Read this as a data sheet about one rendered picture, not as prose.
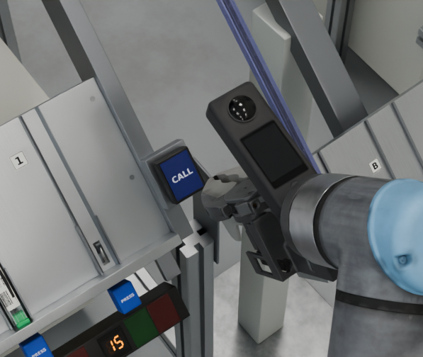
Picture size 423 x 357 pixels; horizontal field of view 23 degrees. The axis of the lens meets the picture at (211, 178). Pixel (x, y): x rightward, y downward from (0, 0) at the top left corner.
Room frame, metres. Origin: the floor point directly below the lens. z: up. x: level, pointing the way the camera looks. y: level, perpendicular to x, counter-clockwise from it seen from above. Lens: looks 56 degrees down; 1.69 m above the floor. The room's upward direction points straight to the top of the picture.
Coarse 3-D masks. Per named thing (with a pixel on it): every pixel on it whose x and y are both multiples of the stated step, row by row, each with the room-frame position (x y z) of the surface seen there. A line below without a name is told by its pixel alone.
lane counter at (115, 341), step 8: (120, 328) 0.50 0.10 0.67; (104, 336) 0.49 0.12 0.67; (112, 336) 0.49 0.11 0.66; (120, 336) 0.49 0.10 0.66; (104, 344) 0.48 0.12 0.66; (112, 344) 0.49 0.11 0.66; (120, 344) 0.49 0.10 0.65; (128, 344) 0.49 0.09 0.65; (104, 352) 0.48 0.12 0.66; (112, 352) 0.48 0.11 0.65; (120, 352) 0.48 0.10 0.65
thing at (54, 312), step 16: (160, 240) 0.58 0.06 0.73; (176, 240) 0.57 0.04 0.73; (144, 256) 0.55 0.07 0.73; (112, 272) 0.53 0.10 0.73; (128, 272) 0.54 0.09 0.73; (80, 288) 0.52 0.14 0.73; (96, 288) 0.52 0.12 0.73; (64, 304) 0.50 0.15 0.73; (80, 304) 0.50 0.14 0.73; (32, 320) 0.48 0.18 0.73; (48, 320) 0.48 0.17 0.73; (0, 336) 0.46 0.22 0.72; (16, 336) 0.46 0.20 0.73; (0, 352) 0.44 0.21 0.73
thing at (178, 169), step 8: (184, 152) 0.64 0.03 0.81; (168, 160) 0.63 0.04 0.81; (176, 160) 0.63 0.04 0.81; (184, 160) 0.63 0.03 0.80; (168, 168) 0.62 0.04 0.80; (176, 168) 0.62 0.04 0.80; (184, 168) 0.62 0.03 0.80; (192, 168) 0.63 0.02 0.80; (168, 176) 0.61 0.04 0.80; (176, 176) 0.61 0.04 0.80; (184, 176) 0.62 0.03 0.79; (192, 176) 0.62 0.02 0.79; (176, 184) 0.61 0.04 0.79; (184, 184) 0.61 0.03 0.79; (192, 184) 0.61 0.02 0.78; (200, 184) 0.61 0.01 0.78; (176, 192) 0.60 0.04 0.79; (184, 192) 0.60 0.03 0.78; (192, 192) 0.61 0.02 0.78
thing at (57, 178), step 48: (96, 96) 0.69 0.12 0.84; (0, 144) 0.62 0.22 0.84; (48, 144) 0.63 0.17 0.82; (96, 144) 0.65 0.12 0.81; (0, 192) 0.58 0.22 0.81; (48, 192) 0.60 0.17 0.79; (96, 192) 0.61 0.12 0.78; (144, 192) 0.62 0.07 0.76; (0, 240) 0.55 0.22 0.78; (48, 240) 0.56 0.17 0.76; (96, 240) 0.57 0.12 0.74; (144, 240) 0.58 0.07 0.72; (48, 288) 0.52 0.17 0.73
